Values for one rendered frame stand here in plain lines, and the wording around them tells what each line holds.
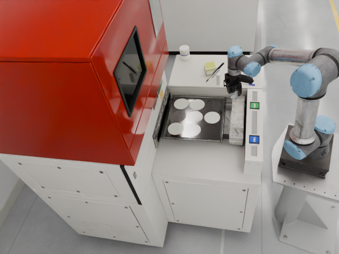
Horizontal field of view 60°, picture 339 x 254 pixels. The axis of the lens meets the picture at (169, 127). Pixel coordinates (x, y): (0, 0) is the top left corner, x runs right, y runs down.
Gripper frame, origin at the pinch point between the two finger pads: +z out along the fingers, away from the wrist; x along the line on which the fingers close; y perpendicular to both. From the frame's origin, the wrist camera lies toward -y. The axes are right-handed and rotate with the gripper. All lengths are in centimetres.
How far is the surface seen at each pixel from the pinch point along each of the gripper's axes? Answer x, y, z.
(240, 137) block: 20.6, 7.3, 11.6
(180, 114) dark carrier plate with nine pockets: -11.6, 33.9, 11.5
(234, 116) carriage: 2.2, 2.8, 14.2
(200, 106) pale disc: -13.6, 19.8, 11.6
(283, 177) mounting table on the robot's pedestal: 48, -5, 21
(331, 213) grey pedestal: 52, -55, 103
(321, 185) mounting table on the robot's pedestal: 60, -20, 22
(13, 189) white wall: -59, 191, 88
